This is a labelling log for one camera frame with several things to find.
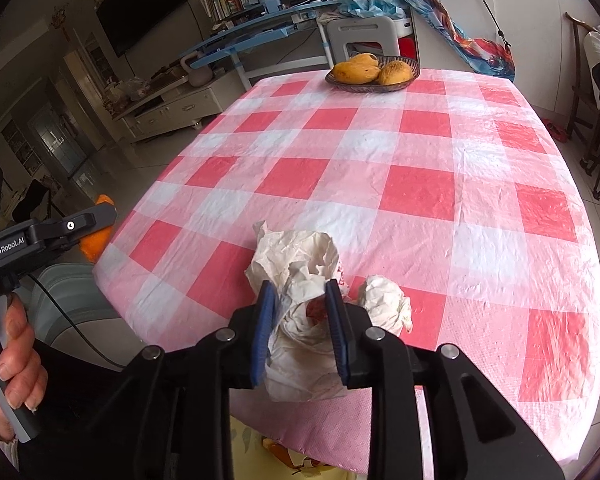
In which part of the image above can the black wall television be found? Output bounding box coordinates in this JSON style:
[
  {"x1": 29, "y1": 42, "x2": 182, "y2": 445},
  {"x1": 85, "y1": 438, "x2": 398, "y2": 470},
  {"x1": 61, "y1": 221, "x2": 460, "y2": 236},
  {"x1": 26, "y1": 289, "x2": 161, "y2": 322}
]
[{"x1": 96, "y1": 0, "x2": 188, "y2": 58}]

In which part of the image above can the person's black clothing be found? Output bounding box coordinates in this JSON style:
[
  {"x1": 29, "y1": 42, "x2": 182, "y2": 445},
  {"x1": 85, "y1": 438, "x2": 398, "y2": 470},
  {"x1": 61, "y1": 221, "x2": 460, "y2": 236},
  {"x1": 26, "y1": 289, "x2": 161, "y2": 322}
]
[{"x1": 10, "y1": 337, "x2": 131, "y2": 480}]

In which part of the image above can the colourful printed bag with strap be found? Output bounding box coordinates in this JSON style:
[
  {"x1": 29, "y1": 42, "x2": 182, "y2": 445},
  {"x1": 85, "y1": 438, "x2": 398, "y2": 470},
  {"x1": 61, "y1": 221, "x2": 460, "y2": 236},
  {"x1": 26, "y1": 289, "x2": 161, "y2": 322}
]
[{"x1": 395, "y1": 0, "x2": 516, "y2": 83}]

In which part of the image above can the crumpled white tissue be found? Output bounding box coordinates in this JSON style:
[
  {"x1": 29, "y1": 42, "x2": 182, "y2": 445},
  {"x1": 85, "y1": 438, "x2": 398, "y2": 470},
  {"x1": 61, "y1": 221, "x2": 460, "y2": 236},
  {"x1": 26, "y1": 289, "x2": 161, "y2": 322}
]
[{"x1": 356, "y1": 275, "x2": 414, "y2": 337}]

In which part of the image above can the cream television cabinet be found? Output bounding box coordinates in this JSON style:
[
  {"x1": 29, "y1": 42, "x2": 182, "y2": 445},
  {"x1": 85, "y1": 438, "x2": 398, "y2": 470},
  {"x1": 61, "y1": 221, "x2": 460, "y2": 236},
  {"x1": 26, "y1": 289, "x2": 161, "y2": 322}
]
[{"x1": 112, "y1": 77, "x2": 231, "y2": 143}]

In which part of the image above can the blue study desk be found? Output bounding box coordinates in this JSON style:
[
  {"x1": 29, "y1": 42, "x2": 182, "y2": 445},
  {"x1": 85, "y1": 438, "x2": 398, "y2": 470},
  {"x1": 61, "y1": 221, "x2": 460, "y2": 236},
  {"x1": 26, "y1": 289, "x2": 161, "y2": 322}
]
[{"x1": 187, "y1": 0, "x2": 346, "y2": 93}]

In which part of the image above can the woven fruit basket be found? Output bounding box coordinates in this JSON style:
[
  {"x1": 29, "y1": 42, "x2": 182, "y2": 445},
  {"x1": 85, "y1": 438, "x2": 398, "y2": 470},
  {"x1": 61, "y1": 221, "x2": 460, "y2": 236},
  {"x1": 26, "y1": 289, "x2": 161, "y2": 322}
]
[{"x1": 325, "y1": 55, "x2": 421, "y2": 93}]

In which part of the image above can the orange mango peel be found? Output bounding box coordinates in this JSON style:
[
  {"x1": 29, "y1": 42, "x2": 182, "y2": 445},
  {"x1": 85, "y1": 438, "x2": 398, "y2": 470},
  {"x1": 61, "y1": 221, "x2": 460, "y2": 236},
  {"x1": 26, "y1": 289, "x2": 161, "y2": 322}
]
[{"x1": 79, "y1": 195, "x2": 116, "y2": 264}]

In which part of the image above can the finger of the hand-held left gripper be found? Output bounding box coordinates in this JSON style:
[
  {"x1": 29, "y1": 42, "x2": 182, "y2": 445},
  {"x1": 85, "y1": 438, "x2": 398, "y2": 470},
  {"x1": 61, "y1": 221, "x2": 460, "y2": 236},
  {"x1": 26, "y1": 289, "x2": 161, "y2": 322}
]
[{"x1": 30, "y1": 204, "x2": 118, "y2": 257}]

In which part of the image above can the blue plastic bag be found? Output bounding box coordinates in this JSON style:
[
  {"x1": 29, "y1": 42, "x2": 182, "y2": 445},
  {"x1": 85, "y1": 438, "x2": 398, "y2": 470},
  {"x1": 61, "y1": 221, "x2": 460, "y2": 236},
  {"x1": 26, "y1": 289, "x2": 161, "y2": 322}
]
[{"x1": 337, "y1": 0, "x2": 408, "y2": 21}]

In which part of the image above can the person's left hand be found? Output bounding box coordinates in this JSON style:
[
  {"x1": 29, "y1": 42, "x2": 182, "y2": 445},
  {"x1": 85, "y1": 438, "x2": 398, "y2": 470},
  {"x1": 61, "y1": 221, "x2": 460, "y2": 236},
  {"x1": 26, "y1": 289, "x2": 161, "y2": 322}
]
[{"x1": 0, "y1": 294, "x2": 48, "y2": 443}]

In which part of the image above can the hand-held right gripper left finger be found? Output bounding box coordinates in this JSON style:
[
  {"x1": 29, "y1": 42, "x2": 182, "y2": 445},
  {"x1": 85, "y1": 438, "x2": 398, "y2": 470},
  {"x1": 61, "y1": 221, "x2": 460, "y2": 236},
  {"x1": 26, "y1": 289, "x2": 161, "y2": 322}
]
[{"x1": 87, "y1": 280, "x2": 277, "y2": 480}]

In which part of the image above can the row of books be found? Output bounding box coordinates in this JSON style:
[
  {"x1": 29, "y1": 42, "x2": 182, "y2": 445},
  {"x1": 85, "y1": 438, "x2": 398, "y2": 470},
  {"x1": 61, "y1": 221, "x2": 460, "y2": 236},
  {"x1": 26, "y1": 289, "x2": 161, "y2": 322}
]
[{"x1": 195, "y1": 0, "x2": 241, "y2": 23}]

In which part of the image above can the white plastic storage stool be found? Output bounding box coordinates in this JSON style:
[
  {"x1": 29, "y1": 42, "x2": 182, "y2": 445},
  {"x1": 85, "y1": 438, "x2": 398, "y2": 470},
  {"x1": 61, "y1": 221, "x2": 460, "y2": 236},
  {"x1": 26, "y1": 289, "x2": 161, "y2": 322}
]
[{"x1": 325, "y1": 15, "x2": 416, "y2": 68}]

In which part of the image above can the black cable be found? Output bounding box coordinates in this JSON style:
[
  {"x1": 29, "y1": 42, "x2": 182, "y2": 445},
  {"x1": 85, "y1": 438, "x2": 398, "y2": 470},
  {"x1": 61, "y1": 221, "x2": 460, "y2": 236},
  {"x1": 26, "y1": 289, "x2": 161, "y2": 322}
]
[{"x1": 30, "y1": 275, "x2": 126, "y2": 368}]

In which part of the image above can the pale pink kettlebell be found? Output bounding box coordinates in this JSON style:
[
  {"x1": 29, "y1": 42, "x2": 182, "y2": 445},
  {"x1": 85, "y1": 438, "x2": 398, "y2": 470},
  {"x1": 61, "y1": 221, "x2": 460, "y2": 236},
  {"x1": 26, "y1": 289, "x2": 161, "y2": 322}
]
[{"x1": 180, "y1": 52, "x2": 212, "y2": 88}]

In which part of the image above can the white paper sheet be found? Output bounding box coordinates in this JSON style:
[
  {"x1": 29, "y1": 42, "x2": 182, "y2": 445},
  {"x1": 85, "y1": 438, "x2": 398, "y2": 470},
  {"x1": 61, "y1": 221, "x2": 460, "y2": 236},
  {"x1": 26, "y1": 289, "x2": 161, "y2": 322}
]
[{"x1": 244, "y1": 220, "x2": 352, "y2": 403}]

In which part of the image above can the pink checkered plastic tablecloth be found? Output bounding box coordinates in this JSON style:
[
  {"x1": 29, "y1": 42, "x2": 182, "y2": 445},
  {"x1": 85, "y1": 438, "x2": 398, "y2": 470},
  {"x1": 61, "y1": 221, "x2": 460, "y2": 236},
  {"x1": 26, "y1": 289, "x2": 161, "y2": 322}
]
[{"x1": 92, "y1": 69, "x2": 600, "y2": 476}]

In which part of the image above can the white cabinet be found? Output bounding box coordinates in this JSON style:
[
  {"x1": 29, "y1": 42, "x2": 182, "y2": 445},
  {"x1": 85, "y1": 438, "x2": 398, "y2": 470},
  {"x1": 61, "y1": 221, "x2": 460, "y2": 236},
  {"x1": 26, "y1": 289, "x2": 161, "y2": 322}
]
[{"x1": 400, "y1": 0, "x2": 600, "y2": 126}]

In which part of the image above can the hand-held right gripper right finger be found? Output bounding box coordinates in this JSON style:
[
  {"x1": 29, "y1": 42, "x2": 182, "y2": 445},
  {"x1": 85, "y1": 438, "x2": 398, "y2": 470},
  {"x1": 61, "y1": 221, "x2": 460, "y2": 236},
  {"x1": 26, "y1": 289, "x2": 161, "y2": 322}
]
[{"x1": 325, "y1": 280, "x2": 566, "y2": 480}]

